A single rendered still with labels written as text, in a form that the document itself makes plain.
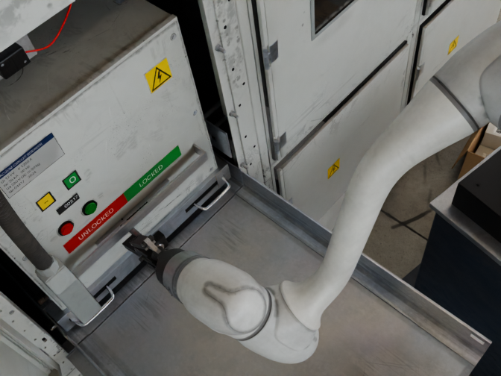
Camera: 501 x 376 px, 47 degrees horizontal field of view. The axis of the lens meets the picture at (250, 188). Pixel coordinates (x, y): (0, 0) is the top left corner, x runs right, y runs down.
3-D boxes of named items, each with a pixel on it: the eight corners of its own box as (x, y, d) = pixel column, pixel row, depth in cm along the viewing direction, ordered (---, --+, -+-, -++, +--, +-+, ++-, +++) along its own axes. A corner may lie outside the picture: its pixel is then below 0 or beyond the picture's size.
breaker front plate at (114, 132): (221, 174, 144) (180, 22, 105) (68, 315, 127) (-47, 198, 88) (217, 171, 145) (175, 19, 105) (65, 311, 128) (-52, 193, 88)
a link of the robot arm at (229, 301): (160, 298, 96) (213, 327, 104) (209, 332, 84) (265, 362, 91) (194, 242, 98) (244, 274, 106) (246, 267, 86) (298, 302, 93)
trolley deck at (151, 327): (485, 351, 124) (492, 341, 119) (302, 612, 103) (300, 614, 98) (255, 189, 155) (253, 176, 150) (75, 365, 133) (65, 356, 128)
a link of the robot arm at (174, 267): (193, 318, 101) (177, 306, 106) (229, 280, 104) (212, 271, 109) (165, 283, 96) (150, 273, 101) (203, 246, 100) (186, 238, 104)
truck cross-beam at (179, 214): (231, 177, 149) (227, 163, 144) (67, 332, 130) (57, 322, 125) (218, 167, 151) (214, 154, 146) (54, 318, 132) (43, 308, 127)
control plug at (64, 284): (103, 308, 117) (71, 270, 102) (85, 325, 115) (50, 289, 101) (80, 285, 120) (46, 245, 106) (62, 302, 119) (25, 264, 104)
